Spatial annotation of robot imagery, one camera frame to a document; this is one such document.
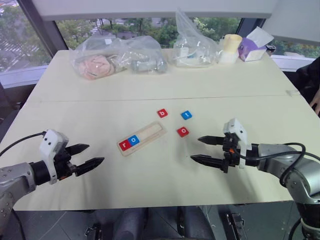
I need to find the white plastic cup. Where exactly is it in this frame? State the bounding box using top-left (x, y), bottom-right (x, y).
top-left (218, 49), bottom-right (238, 65)

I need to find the pink cloth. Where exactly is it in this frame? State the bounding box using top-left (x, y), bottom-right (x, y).
top-left (74, 55), bottom-right (112, 81)

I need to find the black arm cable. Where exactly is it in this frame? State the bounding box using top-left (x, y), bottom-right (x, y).
top-left (0, 131), bottom-right (48, 156)
top-left (232, 142), bottom-right (307, 187)

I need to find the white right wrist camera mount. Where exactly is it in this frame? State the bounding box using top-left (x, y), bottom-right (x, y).
top-left (222, 118), bottom-right (251, 170)

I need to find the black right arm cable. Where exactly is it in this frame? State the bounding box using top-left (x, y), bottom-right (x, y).
top-left (232, 142), bottom-right (307, 187)

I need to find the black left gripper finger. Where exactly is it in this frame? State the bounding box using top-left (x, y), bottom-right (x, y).
top-left (65, 143), bottom-right (90, 156)
top-left (74, 157), bottom-right (105, 177)

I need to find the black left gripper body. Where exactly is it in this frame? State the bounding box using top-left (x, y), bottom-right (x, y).
top-left (53, 146), bottom-right (77, 181)

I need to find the purple tissue box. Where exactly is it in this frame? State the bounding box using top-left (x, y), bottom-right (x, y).
top-left (237, 25), bottom-right (275, 62)

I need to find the person's bare hand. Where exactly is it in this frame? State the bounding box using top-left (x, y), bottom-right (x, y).
top-left (309, 88), bottom-right (320, 114)

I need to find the dark window frame post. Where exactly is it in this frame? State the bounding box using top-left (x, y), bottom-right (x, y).
top-left (235, 17), bottom-right (266, 38)
top-left (19, 0), bottom-right (70, 66)

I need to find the cream plastic cup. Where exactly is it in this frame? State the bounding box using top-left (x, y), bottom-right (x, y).
top-left (221, 34), bottom-right (243, 54)

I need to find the person's dark clothing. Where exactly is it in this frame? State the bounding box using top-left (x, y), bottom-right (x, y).
top-left (295, 57), bottom-right (320, 106)

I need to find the clear bag with small parts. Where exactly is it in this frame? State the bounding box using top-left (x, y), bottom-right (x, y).
top-left (172, 7), bottom-right (222, 69)

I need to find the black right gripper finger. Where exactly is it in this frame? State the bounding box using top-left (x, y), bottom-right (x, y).
top-left (190, 154), bottom-right (225, 171)
top-left (197, 135), bottom-right (226, 147)

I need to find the black metal bracket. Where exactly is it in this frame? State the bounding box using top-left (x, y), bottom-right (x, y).
top-left (83, 222), bottom-right (102, 240)
top-left (223, 211), bottom-right (245, 240)

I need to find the red letter tile o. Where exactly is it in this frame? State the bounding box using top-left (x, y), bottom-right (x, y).
top-left (176, 126), bottom-right (190, 138)

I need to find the clear bag with pink cloth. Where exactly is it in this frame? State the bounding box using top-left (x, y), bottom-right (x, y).
top-left (68, 35), bottom-right (169, 81)

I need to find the wooden letter tray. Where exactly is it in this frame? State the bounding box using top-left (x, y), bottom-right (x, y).
top-left (116, 120), bottom-right (168, 158)

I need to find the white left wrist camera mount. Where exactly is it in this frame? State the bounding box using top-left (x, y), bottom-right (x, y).
top-left (39, 129), bottom-right (69, 185)

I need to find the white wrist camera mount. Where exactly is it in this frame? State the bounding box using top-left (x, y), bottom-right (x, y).
top-left (39, 129), bottom-right (69, 185)
top-left (222, 118), bottom-right (251, 170)

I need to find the red letter tile r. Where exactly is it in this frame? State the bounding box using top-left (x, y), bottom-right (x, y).
top-left (119, 140), bottom-right (132, 152)

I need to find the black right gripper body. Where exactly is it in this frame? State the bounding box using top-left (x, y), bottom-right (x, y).
top-left (221, 133), bottom-right (242, 174)

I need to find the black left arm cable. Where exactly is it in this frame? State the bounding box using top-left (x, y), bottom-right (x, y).
top-left (0, 131), bottom-right (48, 156)

